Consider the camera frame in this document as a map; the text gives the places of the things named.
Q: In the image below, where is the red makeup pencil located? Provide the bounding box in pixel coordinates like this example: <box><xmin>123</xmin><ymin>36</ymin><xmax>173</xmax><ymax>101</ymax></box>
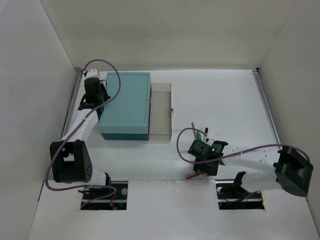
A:
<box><xmin>185</xmin><ymin>172</ymin><xmax>202</xmax><ymax>180</ymax></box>

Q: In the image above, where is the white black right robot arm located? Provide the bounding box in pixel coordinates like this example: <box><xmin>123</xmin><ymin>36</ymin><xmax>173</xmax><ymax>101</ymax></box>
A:
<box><xmin>188</xmin><ymin>140</ymin><xmax>314</xmax><ymax>198</ymax></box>

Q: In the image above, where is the green tube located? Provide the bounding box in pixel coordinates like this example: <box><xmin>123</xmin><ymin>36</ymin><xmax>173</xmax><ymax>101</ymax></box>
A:
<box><xmin>196</xmin><ymin>131</ymin><xmax>202</xmax><ymax>141</ymax></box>

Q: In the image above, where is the grey eyeliner pencil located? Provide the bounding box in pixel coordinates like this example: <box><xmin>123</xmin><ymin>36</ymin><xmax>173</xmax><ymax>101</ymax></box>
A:
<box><xmin>191</xmin><ymin>122</ymin><xmax>198</xmax><ymax>140</ymax></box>

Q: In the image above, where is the clear acrylic drawer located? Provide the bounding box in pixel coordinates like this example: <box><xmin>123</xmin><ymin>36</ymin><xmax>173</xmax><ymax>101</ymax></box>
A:
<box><xmin>149</xmin><ymin>83</ymin><xmax>172</xmax><ymax>141</ymax></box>

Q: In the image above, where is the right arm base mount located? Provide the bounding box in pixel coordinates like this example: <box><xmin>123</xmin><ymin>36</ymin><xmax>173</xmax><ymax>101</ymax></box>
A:
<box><xmin>215</xmin><ymin>171</ymin><xmax>265</xmax><ymax>210</ymax></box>

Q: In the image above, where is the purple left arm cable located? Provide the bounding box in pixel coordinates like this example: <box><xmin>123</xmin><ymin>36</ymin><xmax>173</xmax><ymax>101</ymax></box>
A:
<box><xmin>44</xmin><ymin>58</ymin><xmax>122</xmax><ymax>210</ymax></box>

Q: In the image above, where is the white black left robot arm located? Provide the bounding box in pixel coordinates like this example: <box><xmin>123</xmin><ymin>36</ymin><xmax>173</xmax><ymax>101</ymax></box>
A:
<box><xmin>45</xmin><ymin>73</ymin><xmax>113</xmax><ymax>200</ymax></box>

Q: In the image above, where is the black silver mascara pen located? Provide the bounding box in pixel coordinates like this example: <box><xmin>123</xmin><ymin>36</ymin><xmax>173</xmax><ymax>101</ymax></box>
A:
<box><xmin>203</xmin><ymin>127</ymin><xmax>209</xmax><ymax>142</ymax></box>

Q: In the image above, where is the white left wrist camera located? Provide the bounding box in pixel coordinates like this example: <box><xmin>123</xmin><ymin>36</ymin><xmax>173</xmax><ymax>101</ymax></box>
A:
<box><xmin>83</xmin><ymin>68</ymin><xmax>100</xmax><ymax>80</ymax></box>

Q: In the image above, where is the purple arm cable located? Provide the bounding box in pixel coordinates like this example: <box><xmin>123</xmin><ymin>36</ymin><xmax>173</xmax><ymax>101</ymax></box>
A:
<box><xmin>44</xmin><ymin>58</ymin><xmax>122</xmax><ymax>210</ymax></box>
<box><xmin>176</xmin><ymin>127</ymin><xmax>312</xmax><ymax>203</ymax></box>

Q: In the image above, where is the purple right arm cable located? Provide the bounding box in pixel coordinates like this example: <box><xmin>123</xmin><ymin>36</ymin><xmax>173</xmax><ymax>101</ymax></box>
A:
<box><xmin>176</xmin><ymin>127</ymin><xmax>312</xmax><ymax>203</ymax></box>

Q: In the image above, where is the teal makeup box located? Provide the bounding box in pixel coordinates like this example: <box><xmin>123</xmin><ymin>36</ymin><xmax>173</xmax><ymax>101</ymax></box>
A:
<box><xmin>97</xmin><ymin>72</ymin><xmax>152</xmax><ymax>141</ymax></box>

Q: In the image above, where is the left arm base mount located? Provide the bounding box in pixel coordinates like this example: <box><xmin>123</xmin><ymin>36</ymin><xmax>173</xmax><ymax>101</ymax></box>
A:
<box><xmin>78</xmin><ymin>181</ymin><xmax>129</xmax><ymax>211</ymax></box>

